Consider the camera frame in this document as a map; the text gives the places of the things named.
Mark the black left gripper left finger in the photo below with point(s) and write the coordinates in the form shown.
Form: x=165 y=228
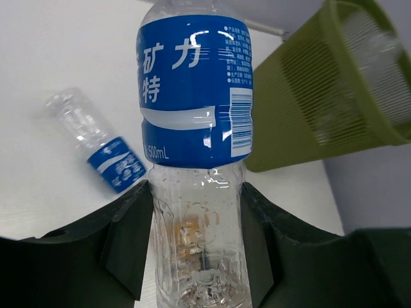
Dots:
x=96 y=261

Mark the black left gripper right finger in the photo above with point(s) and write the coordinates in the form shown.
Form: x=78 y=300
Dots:
x=292 y=263

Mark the blue label bottle white cap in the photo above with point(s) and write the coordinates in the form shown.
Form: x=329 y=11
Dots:
x=196 y=96

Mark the green plastic waste bin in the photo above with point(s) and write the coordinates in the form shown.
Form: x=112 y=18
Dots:
x=340 y=84

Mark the blue label bottle upper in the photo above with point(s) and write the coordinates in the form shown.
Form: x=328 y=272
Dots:
x=108 y=153

